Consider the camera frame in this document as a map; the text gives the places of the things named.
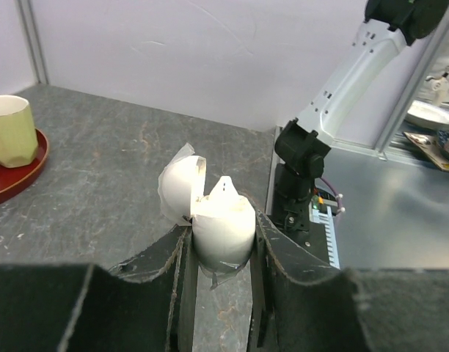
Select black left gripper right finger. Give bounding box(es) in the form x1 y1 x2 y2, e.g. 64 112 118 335
248 212 449 351

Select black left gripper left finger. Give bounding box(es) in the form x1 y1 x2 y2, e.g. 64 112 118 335
0 226 198 351

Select white earbud charging case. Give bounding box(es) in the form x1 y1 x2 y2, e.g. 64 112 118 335
158 143 256 290

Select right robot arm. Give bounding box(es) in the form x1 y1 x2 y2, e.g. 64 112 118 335
271 1 449 235

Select dark red round tray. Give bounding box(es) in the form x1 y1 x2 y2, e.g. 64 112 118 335
0 128 50 204

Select pale green cup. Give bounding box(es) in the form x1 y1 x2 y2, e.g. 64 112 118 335
0 95 38 169

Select light blue cable duct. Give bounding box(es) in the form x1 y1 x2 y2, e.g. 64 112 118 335
312 207 340 269

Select patterned items outside enclosure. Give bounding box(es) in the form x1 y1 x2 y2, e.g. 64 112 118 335
404 130 449 172

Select white dish outside enclosure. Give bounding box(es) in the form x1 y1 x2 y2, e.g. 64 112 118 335
405 100 449 131

